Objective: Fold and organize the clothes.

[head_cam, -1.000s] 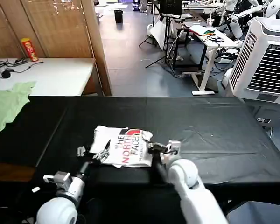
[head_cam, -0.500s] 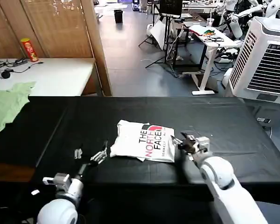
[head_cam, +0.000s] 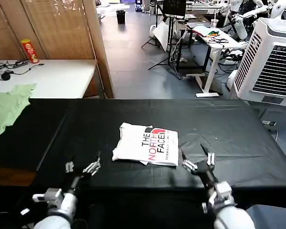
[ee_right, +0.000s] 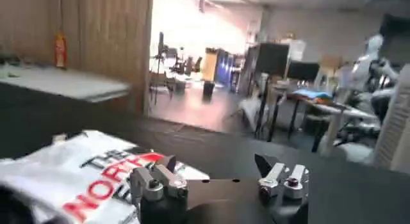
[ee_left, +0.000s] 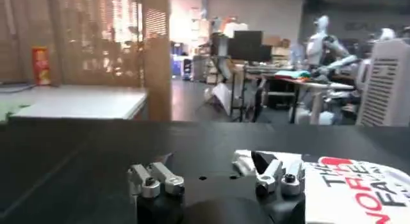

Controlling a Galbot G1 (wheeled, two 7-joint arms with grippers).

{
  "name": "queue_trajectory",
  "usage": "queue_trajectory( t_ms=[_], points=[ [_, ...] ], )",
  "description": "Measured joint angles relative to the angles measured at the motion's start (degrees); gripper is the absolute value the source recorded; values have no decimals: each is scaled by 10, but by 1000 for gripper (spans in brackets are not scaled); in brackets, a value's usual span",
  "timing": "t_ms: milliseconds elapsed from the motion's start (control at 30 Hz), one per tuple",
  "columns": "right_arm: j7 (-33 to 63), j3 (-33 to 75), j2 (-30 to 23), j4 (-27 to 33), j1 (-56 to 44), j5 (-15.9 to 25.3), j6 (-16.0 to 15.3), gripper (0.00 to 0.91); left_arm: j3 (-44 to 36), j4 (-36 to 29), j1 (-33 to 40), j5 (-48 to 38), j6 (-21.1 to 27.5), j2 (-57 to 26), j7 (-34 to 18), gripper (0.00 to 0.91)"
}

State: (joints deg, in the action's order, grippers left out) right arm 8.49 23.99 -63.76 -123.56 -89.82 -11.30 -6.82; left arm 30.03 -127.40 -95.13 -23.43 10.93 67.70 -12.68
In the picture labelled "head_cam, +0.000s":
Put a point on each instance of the white air cooler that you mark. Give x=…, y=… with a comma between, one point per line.
x=269, y=62

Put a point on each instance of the colourful cloth pile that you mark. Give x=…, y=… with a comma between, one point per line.
x=206, y=31

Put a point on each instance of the red chips can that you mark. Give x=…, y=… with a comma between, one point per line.
x=30, y=51

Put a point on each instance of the black trash bin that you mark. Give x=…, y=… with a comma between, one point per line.
x=120, y=16

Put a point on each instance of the white printed t-shirt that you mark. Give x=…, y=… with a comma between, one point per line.
x=133, y=145

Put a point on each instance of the floor power strip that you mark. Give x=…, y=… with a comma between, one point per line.
x=269, y=123

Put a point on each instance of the white humanoid robot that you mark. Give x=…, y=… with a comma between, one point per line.
x=240, y=21

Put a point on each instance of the grey power strip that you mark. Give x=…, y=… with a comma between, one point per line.
x=21, y=63

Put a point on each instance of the clear plastic cup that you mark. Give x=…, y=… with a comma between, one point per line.
x=214, y=23

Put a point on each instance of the wooden folding screen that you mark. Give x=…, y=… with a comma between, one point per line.
x=62, y=28

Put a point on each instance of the light green cloth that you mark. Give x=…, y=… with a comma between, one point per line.
x=7, y=107

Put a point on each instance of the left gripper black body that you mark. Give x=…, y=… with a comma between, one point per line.
x=78, y=181

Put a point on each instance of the white standing desk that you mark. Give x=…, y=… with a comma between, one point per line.
x=217, y=45

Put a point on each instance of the black monitor on tripod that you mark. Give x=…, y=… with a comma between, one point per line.
x=174, y=8

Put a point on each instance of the white leaning board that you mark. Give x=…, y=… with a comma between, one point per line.
x=160, y=33

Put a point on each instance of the black tablecloth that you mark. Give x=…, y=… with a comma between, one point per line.
x=228, y=124

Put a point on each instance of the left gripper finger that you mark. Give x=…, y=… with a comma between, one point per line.
x=93, y=167
x=69, y=167

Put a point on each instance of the white side table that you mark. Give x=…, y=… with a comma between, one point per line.
x=62, y=76

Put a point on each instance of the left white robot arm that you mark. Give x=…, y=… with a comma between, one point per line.
x=59, y=207

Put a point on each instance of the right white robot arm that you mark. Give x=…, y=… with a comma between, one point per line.
x=228, y=210

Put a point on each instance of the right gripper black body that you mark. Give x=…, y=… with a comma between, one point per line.
x=205, y=171

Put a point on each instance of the black round device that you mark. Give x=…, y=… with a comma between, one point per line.
x=6, y=76

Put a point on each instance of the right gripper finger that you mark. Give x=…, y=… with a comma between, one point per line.
x=209, y=157
x=188, y=163

